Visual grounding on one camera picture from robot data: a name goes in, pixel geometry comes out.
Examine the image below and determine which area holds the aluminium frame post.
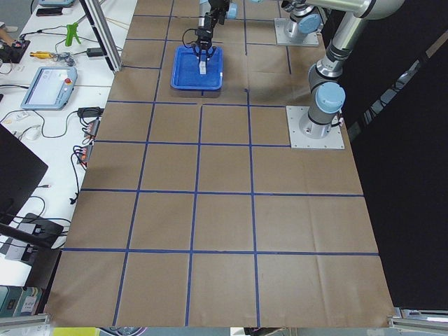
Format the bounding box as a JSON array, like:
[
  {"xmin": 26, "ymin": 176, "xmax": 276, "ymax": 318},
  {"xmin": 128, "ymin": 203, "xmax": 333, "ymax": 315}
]
[{"xmin": 80, "ymin": 0, "xmax": 123, "ymax": 74}]

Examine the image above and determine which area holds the blue plastic tray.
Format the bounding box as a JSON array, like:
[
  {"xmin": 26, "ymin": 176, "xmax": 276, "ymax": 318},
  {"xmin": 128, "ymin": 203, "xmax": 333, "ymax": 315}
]
[{"xmin": 171, "ymin": 45, "xmax": 223, "ymax": 91}]

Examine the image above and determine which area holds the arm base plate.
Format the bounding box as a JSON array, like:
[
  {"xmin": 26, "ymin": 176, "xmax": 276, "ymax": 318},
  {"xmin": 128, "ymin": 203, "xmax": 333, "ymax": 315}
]
[
  {"xmin": 286, "ymin": 106, "xmax": 345, "ymax": 150},
  {"xmin": 274, "ymin": 17, "xmax": 321, "ymax": 47}
]

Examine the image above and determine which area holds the green handled reacher grabber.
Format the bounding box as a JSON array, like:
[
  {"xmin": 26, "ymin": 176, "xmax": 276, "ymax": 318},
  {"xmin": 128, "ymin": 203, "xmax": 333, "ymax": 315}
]
[{"xmin": 64, "ymin": 22, "xmax": 81, "ymax": 47}]

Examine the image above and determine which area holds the black power adapter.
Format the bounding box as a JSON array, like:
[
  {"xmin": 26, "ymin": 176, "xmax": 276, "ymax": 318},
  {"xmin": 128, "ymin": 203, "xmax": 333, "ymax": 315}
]
[{"xmin": 86, "ymin": 48, "xmax": 104, "ymax": 57}]

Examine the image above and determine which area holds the white computer mouse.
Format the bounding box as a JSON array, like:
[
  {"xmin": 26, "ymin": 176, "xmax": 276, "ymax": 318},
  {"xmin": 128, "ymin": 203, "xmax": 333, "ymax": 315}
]
[{"xmin": 25, "ymin": 127, "xmax": 41, "ymax": 141}]

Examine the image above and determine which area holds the teach pendant tablet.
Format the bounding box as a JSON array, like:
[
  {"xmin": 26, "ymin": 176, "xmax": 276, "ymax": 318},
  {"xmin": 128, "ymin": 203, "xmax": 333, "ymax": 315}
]
[{"xmin": 20, "ymin": 66, "xmax": 78, "ymax": 110}]

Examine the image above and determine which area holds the black usb hub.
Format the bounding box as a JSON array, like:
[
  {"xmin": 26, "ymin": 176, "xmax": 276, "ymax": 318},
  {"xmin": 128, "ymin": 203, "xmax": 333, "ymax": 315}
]
[{"xmin": 17, "ymin": 213, "xmax": 64, "ymax": 249}]

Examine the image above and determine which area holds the yellow tool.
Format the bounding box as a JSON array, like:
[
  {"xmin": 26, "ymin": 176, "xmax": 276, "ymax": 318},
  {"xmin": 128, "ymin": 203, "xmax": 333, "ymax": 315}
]
[{"xmin": 29, "ymin": 51, "xmax": 54, "ymax": 60}]

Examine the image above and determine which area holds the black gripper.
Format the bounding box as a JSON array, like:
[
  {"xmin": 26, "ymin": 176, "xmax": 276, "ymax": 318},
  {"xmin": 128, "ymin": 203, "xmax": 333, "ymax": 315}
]
[{"xmin": 190, "ymin": 13, "xmax": 217, "ymax": 63}]

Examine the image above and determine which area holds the black monitor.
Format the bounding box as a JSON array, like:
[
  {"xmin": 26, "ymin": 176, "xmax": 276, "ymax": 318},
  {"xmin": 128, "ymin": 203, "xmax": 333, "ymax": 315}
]
[{"xmin": 1, "ymin": 126, "xmax": 48, "ymax": 225}]

